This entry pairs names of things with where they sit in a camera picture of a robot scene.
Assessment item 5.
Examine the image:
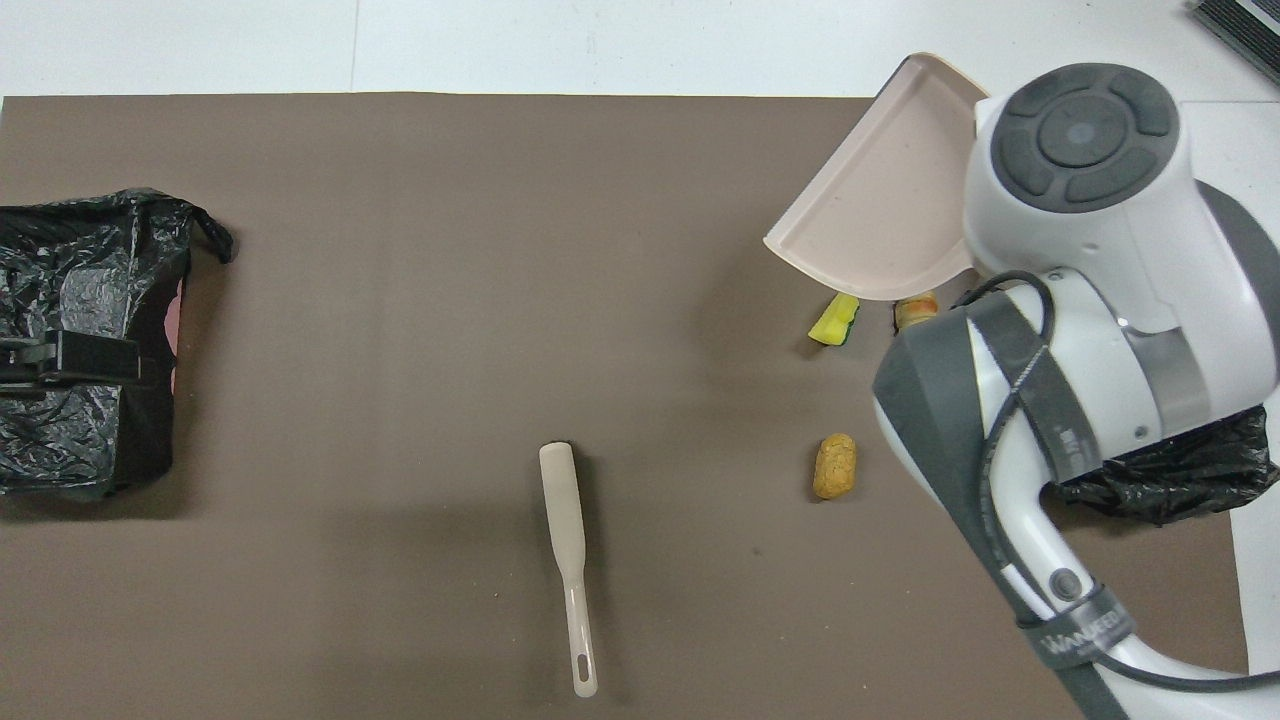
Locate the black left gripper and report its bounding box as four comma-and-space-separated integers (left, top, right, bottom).
0, 328, 141, 393

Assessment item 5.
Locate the brown table mat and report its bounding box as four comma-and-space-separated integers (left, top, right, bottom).
0, 93, 1253, 720

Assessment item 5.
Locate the orange striped foam piece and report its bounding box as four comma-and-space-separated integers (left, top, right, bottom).
893, 290, 941, 333

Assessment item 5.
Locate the pink waste bin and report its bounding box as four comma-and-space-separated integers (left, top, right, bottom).
163, 278, 188, 396

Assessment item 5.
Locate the orange peanut-shaped sponge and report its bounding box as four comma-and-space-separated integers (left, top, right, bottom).
812, 432, 858, 501

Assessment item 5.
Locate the beige plastic dustpan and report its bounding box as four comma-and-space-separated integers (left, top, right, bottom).
763, 53, 991, 303

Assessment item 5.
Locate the black trash bag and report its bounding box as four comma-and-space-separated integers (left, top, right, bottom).
1045, 405, 1280, 526
0, 187, 236, 501

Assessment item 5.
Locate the black velcro cable strap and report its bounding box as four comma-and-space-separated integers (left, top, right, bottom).
965, 295, 1101, 481
1015, 590, 1136, 671

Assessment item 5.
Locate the dark ribbed panel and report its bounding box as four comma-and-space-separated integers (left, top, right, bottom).
1188, 0, 1280, 86

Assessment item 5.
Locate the beige hand brush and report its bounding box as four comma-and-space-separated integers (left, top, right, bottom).
539, 442, 599, 699

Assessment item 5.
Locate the yellow green sponge wedge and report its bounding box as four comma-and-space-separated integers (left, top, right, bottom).
808, 293, 861, 348

